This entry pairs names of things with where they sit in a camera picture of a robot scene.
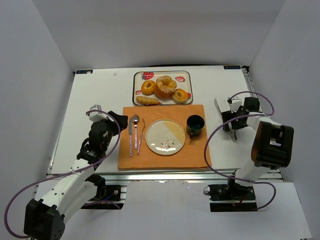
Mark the glazed ring donut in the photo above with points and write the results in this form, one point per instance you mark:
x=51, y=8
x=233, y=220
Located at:
x=147, y=88

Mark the orange cloth placemat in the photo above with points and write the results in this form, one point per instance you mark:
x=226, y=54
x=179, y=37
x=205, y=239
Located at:
x=194, y=154

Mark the left corner blue label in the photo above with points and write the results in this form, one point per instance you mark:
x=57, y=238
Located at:
x=84, y=71

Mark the aluminium table frame rail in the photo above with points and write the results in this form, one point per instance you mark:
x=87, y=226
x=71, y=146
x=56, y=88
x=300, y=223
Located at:
x=113, y=88

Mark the dark green mug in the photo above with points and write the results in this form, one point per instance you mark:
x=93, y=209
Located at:
x=194, y=126

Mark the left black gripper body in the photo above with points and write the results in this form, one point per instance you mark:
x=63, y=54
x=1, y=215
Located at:
x=116, y=120

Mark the twisted bread stick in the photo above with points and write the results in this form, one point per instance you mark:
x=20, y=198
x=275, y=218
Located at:
x=147, y=101

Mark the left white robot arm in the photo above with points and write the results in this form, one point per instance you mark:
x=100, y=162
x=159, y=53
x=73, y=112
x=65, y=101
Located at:
x=46, y=218

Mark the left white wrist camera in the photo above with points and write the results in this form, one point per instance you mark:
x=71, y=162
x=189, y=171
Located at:
x=95, y=114

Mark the corner blue label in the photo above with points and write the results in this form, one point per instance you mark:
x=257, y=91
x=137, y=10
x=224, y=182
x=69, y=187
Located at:
x=84, y=71
x=231, y=67

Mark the cream two-tone plate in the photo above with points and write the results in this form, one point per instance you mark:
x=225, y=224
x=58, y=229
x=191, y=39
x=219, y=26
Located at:
x=165, y=137

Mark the pink handled spoon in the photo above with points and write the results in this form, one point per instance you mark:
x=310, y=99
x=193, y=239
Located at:
x=135, y=120

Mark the large sugared crown bun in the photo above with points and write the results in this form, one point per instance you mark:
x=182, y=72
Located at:
x=165, y=86

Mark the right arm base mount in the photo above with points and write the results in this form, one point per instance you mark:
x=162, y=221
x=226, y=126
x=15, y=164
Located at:
x=226, y=199

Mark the metal tongs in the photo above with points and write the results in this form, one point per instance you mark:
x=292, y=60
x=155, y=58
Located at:
x=222, y=107

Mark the strawberry pattern tray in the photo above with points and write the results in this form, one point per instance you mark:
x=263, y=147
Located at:
x=181, y=77

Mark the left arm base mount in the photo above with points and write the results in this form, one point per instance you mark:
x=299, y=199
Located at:
x=113, y=199

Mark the pink handled fork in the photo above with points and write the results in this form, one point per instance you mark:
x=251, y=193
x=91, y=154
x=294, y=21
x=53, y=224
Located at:
x=141, y=137

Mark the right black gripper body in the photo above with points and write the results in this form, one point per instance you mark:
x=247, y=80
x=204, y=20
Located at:
x=229, y=121

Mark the pale bagel bread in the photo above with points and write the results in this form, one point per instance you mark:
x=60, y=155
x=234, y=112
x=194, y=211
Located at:
x=180, y=96

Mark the right corner blue label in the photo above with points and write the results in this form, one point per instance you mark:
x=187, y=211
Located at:
x=231, y=67

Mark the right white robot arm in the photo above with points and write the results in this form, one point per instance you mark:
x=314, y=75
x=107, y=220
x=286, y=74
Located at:
x=272, y=145

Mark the pink handled knife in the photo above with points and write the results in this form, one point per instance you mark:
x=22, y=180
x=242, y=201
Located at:
x=130, y=133

